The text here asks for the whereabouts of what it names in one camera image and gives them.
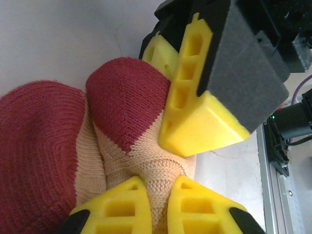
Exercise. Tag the maroon and beige sock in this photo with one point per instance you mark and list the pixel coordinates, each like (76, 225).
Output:
(36, 146)
(126, 102)

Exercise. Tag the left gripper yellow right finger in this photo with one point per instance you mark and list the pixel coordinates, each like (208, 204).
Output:
(202, 209)

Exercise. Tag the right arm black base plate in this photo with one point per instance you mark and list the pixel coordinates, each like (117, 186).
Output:
(276, 156)

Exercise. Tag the long aluminium mounting rail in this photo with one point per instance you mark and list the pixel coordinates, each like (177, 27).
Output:
(273, 195)

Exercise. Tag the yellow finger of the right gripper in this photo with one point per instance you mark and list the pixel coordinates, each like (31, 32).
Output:
(158, 52)
(219, 122)

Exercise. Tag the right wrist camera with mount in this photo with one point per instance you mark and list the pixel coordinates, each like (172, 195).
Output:
(303, 52)

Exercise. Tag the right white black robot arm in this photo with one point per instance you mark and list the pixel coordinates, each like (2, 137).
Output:
(292, 122)

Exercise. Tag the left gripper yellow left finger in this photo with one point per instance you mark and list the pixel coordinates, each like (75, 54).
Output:
(117, 209)

